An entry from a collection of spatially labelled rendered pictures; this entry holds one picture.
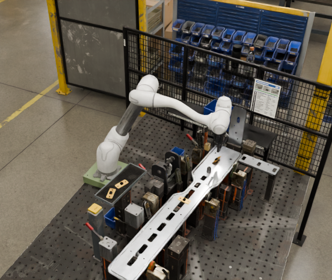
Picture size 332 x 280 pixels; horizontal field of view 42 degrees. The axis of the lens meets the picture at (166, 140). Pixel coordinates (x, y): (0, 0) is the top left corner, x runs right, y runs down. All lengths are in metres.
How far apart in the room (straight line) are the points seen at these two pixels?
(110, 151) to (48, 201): 1.31
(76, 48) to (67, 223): 2.82
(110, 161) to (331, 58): 1.72
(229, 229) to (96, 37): 2.99
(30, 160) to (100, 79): 1.37
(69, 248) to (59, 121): 2.62
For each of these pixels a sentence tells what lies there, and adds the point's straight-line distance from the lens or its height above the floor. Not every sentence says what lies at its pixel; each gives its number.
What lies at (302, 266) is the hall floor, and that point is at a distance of 4.01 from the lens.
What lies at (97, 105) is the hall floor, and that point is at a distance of 5.68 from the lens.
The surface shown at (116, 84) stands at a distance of 5.46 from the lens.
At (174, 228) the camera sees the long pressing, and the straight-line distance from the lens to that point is 2.74.
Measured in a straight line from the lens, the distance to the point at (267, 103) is 3.45.
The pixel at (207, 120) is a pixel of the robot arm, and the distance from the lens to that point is 2.80.
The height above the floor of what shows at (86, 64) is 0.51.
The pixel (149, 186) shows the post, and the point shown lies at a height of 1.10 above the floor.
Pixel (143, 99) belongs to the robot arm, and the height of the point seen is 1.49.
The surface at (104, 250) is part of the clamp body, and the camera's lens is 2.63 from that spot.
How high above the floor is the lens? 3.07
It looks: 38 degrees down
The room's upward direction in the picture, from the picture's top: 1 degrees clockwise
